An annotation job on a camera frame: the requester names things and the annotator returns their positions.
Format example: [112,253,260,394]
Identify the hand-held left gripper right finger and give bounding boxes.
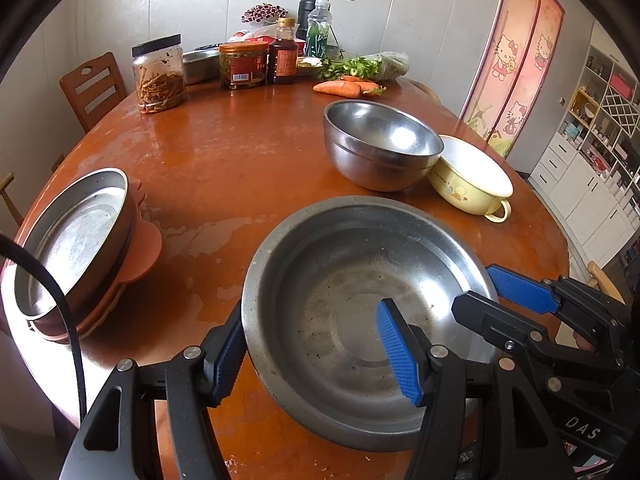
[375,297,576,480]

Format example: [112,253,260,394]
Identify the red-lid pickle jar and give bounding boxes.
[219,41,269,91]

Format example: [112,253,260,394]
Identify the artificial flower bouquet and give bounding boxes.
[241,3,289,26]

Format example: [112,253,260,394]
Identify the orange plastic plate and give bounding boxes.
[0,185,163,345]

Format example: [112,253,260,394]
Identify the yellow ribbed plate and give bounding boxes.
[75,295,123,337]

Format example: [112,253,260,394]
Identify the brown slatted wooden chair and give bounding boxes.
[59,51,128,133]

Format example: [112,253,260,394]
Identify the black-lid pickle jar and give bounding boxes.
[131,34,188,115]

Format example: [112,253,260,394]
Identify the yellow enamel bowl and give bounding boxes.
[427,135,514,224]

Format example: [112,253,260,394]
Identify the person's right hand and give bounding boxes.
[570,327,600,352]

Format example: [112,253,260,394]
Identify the white cabinet unit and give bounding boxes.
[527,45,640,271]

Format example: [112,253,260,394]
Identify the dark soy sauce bottle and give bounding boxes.
[266,17,300,86]

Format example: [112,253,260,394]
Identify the black cable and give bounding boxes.
[0,232,87,421]

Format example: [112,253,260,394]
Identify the light wooden armchair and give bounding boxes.
[586,260,628,306]
[0,155,66,226]

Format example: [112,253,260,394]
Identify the clear plastic bottle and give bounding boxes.
[305,0,333,58]

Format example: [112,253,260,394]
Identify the large stainless steel basin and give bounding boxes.
[241,196,501,453]

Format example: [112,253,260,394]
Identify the leafy green celery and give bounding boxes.
[318,56,383,81]

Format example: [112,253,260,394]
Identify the small steel pot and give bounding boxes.
[181,49,222,86]

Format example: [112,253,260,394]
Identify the stainless steel bowl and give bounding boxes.
[322,100,445,171]
[325,132,441,193]

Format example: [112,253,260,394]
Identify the plastic bag of greens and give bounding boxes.
[360,51,411,83]

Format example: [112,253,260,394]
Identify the stainless steel plate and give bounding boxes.
[14,167,137,322]

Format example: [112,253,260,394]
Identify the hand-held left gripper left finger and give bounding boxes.
[60,304,247,480]

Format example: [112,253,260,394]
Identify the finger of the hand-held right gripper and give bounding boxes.
[486,264,567,315]
[451,291,547,357]

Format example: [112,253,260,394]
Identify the black thermos bottle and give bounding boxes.
[296,0,328,41]

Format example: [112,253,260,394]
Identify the large carrot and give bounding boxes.
[313,80,362,99]

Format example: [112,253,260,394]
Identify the cartoon cat door curtain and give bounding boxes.
[459,0,566,158]

